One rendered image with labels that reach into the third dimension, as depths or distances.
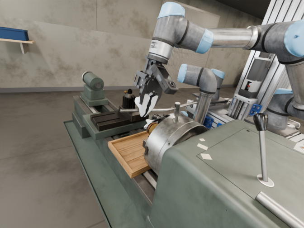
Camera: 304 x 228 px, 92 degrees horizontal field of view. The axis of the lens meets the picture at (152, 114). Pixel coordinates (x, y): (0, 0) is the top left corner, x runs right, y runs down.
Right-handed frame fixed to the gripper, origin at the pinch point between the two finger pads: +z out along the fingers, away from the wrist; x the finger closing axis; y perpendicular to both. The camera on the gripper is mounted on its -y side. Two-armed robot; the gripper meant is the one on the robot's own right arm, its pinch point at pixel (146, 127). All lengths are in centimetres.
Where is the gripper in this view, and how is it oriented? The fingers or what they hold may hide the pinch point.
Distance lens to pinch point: 85.1
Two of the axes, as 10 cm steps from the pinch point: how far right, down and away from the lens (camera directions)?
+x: 1.4, -8.9, -4.3
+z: -7.9, 1.6, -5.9
